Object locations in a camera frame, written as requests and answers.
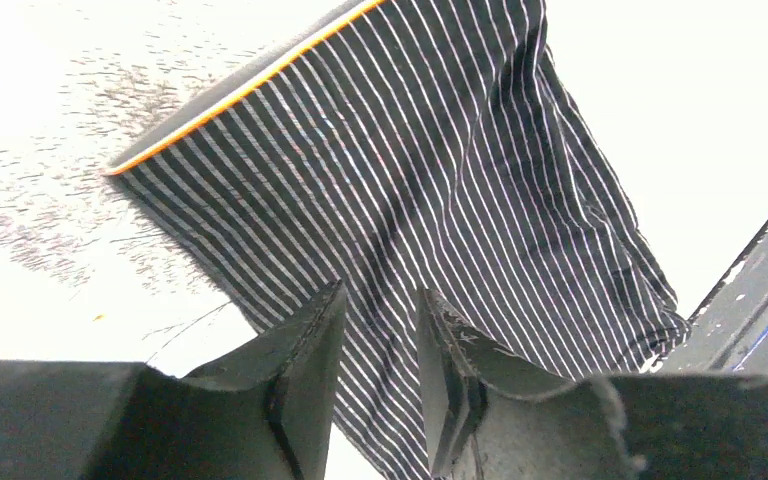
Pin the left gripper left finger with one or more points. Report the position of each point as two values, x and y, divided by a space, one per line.
261 411

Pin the black striped underwear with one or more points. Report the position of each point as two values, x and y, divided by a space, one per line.
409 144

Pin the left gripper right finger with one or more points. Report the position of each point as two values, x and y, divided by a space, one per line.
490 414

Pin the floral patterned table mat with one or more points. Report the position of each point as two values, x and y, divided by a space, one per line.
675 93

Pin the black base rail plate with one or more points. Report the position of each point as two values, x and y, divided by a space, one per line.
730 327

